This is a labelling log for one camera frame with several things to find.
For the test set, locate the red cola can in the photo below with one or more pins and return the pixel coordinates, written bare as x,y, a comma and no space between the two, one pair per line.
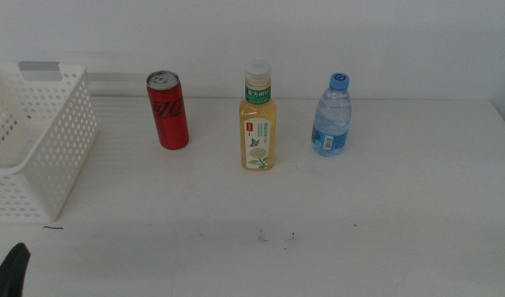
168,119

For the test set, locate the clear water bottle blue cap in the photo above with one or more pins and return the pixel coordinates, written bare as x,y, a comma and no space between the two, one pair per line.
333,117

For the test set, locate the white perforated plastic basket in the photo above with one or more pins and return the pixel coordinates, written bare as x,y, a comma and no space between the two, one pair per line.
54,208

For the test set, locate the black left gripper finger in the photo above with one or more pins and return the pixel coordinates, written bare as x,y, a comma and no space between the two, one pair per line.
11,272

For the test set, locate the yellow tea bottle white cap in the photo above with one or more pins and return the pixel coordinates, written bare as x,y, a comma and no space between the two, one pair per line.
258,111

